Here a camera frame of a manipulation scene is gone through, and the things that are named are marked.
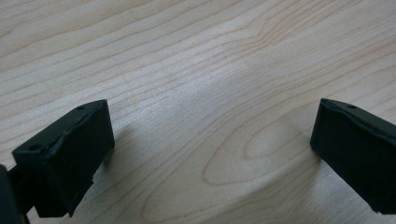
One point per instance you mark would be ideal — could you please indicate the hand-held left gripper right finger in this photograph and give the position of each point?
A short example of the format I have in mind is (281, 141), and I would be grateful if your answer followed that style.
(358, 155)

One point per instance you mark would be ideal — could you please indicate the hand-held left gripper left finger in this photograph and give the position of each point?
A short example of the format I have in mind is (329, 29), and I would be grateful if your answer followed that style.
(71, 155)

